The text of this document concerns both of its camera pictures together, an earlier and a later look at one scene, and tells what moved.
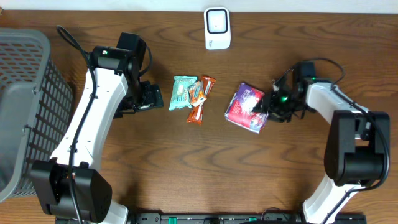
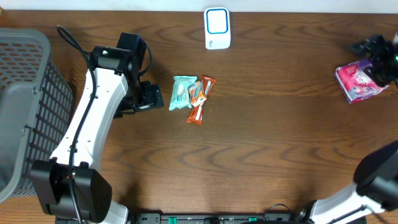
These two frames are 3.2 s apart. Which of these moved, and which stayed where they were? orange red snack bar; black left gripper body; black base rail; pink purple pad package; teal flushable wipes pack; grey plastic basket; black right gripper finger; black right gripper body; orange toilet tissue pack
Moved: black right gripper finger; black right gripper body; pink purple pad package
Stayed: black base rail; grey plastic basket; orange toilet tissue pack; orange red snack bar; black left gripper body; teal flushable wipes pack
